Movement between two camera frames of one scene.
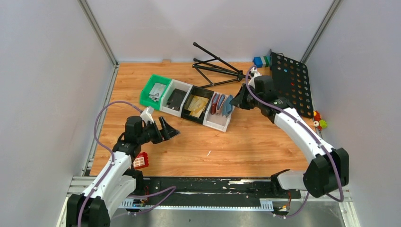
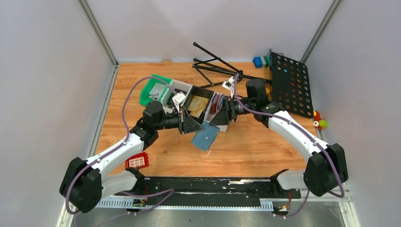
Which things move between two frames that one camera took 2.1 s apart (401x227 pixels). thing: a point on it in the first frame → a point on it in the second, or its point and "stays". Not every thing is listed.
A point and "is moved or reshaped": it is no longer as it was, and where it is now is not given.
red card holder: (213, 104) stays
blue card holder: (227, 107) is moved or reshaped
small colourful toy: (320, 124) stays
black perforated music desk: (290, 79) stays
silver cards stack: (156, 91) stays
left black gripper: (167, 131) → (186, 124)
